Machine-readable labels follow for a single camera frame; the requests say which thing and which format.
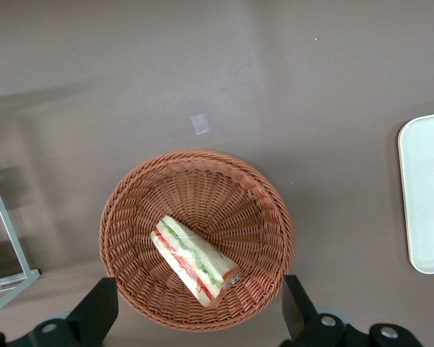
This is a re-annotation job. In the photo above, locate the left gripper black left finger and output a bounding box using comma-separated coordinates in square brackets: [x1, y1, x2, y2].
[19, 277, 119, 347]

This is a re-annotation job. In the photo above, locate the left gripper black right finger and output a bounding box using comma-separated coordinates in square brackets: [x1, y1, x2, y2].
[278, 275, 348, 347]

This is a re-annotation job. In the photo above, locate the triangle sandwich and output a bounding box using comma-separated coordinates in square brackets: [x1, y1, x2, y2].
[150, 215, 240, 309]

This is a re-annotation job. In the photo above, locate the round brown wicker basket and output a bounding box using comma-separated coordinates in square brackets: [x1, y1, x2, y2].
[99, 150, 295, 333]

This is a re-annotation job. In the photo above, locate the cream plastic tray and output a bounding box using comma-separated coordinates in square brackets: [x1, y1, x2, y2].
[397, 111, 434, 275]

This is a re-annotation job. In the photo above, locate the small clear tape piece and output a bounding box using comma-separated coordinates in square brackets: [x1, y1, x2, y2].
[189, 112, 210, 135]

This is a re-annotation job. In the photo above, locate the white metal rack frame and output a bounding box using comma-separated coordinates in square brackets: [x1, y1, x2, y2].
[0, 157, 41, 321]

